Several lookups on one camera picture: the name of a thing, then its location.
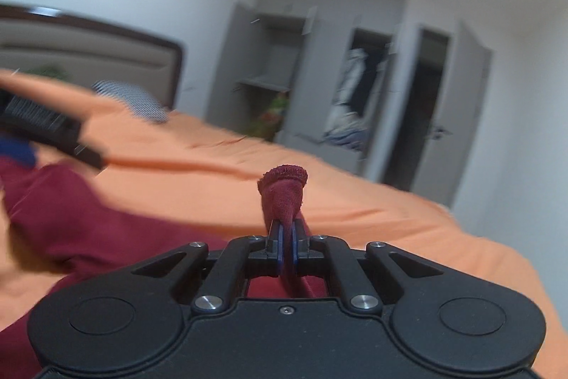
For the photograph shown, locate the orange bed cover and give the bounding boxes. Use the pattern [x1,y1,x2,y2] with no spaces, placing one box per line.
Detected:
[1,70,567,378]

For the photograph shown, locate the colourful bag in wardrobe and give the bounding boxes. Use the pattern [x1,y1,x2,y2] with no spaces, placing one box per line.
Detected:
[246,92,289,142]

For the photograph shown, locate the brown padded headboard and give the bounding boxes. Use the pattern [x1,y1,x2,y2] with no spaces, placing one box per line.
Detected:
[1,4,183,109]

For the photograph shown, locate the dark red garment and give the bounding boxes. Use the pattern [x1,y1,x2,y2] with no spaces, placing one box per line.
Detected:
[1,157,327,378]

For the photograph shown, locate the folded blue striped clothes pile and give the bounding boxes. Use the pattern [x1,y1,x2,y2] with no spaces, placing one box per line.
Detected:
[323,123,369,152]

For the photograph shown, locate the hanging clothes in wardrobe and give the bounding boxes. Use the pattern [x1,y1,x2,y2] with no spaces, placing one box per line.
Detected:
[324,48,385,135]

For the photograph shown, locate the checkered pillow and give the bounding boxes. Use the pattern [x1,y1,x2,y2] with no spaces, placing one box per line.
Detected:
[92,80,169,123]

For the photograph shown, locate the grey wardrobe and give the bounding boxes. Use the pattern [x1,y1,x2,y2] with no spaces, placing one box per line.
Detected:
[205,0,493,206]

